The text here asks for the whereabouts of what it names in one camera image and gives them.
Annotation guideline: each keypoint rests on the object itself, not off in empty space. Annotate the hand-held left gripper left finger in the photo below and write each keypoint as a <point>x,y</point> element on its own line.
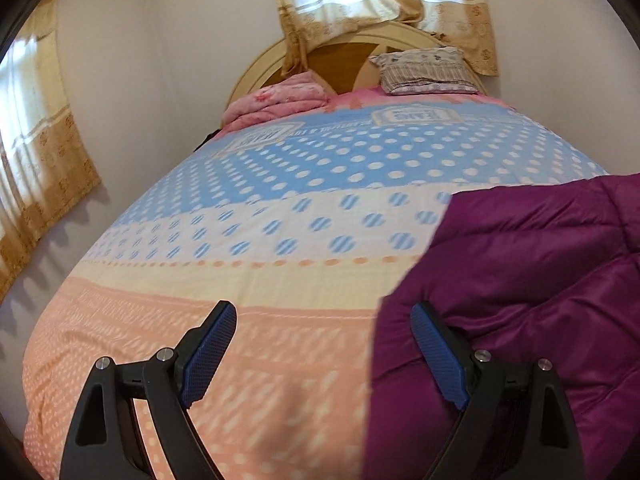
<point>210,355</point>

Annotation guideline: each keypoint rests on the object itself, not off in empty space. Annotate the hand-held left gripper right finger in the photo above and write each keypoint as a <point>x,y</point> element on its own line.
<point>440,360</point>

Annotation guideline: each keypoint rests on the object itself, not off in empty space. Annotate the purple puffer jacket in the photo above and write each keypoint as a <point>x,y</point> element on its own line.
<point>525,260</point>

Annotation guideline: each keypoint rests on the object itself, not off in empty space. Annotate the dotted pastel bedspread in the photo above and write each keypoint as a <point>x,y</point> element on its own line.
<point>250,210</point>

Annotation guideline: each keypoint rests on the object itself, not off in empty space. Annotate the beige side window curtain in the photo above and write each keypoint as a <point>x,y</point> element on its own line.
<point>60,150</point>

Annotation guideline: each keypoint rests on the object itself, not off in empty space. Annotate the pink folded quilt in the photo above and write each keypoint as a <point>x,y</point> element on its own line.
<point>280,100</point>

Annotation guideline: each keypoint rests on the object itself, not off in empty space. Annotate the patterned pillow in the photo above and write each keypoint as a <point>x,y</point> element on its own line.
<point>425,72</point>

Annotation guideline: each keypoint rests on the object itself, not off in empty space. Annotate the cream wooden headboard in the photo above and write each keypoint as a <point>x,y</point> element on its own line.
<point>340,60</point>

